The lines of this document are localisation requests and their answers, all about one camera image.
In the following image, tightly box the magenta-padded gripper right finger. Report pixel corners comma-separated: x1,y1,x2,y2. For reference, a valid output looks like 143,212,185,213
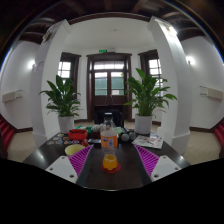
134,144,183,186

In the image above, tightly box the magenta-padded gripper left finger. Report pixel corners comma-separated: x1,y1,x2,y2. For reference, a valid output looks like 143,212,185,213
45,143,96,188

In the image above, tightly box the orange drink plastic bottle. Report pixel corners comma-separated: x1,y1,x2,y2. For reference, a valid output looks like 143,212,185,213
99,112,119,171

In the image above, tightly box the printed paper leaflet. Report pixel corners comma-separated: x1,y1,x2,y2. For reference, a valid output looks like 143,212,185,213
131,134,164,150

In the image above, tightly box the red box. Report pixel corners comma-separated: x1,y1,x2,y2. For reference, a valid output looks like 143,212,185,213
68,128,89,141

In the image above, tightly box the colourful round stickers sheet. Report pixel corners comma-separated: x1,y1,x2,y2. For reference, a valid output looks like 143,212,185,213
45,132,81,146

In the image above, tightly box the brown box of small items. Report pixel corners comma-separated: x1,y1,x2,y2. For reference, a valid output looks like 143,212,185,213
90,123,103,139

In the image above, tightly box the black chair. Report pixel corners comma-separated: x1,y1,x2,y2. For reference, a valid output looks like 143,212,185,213
94,108,125,128

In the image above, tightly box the green plant in white pot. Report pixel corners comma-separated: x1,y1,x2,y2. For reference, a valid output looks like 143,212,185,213
123,67,178,135
38,74,83,134

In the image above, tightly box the red carpeted staircase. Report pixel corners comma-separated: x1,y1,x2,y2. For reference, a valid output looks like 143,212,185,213
0,114,16,149
213,118,224,148

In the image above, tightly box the dark wooden double door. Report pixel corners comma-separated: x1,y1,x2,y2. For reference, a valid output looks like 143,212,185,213
86,52,133,122

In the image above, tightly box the dark-framed window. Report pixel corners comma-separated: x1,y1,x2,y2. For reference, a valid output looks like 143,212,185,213
137,49,160,98
57,52,82,101

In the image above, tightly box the pale yellow mug green handle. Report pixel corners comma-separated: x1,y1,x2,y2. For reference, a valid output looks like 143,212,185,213
64,143,86,158

